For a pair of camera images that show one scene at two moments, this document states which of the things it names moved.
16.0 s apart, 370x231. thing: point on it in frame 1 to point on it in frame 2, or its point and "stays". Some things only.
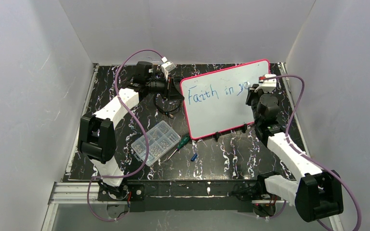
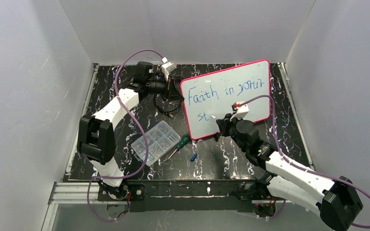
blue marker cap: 194,157 stays
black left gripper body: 167,90 stays
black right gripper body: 251,95 to 225,121
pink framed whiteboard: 216,102 stays
